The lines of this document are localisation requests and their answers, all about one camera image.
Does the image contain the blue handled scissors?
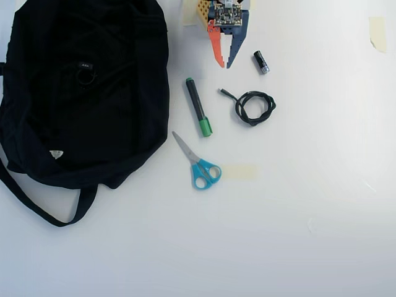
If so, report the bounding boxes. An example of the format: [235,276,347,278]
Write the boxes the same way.
[171,131,223,191]

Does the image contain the black fabric bag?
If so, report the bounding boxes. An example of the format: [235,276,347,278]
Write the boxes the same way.
[0,0,171,228]

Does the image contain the yellow perforated base block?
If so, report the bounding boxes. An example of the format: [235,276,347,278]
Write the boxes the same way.
[195,0,215,32]

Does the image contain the bare camera circuit board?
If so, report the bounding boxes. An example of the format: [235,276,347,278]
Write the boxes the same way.
[207,0,246,28]

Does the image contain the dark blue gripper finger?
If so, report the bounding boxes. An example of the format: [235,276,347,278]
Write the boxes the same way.
[226,12,250,69]

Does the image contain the black marker with green cap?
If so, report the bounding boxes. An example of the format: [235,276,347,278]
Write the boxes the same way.
[184,77,214,138]

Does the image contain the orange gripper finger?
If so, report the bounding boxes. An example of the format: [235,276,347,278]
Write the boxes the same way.
[207,20,225,69]

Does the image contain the blue grey gripper body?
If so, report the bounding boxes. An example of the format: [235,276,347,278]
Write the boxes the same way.
[220,26,244,36]

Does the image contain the beige masking tape strip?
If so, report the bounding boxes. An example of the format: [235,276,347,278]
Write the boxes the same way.
[368,15,388,54]
[181,0,199,27]
[220,163,258,181]

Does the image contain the black braided USB cable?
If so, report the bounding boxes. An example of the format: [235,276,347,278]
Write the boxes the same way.
[217,87,277,127]

